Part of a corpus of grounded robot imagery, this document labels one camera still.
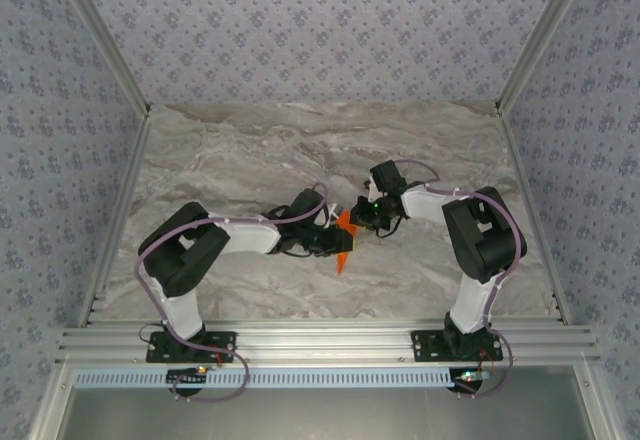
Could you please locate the orange square paper sheet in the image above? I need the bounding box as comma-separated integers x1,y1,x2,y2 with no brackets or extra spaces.
335,212,362,275

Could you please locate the grey metal sheet panel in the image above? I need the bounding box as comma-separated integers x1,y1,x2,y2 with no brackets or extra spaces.
54,387,596,440

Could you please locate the left wrist thin black cable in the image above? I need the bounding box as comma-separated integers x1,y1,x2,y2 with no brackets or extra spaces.
268,246,312,260

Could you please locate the wrist thin black cable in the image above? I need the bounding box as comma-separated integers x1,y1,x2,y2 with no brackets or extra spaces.
373,217,402,239
268,246,312,260

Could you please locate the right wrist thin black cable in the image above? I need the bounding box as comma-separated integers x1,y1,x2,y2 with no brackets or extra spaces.
373,217,402,239

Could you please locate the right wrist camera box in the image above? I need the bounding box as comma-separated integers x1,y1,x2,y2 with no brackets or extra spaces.
363,160,407,205

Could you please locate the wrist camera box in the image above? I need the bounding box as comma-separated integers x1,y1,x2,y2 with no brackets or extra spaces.
363,160,407,205
289,188,342,227

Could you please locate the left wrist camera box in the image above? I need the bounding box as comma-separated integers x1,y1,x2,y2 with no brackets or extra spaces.
289,188,342,227

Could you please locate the long aluminium base rail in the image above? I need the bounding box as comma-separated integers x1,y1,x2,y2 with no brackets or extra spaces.
53,323,601,365

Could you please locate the slotted pale cable duct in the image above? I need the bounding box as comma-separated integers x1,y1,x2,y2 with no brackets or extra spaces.
73,368,457,390

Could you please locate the aluminium table side rail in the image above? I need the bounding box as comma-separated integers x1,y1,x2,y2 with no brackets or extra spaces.
497,107,574,325
77,109,153,329

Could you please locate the aluminium frame post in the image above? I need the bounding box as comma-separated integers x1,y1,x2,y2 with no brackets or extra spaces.
494,0,599,117
49,0,153,119

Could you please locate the short aluminium frame rail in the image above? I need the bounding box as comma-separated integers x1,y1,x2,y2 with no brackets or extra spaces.
27,363,76,440
574,363,624,440

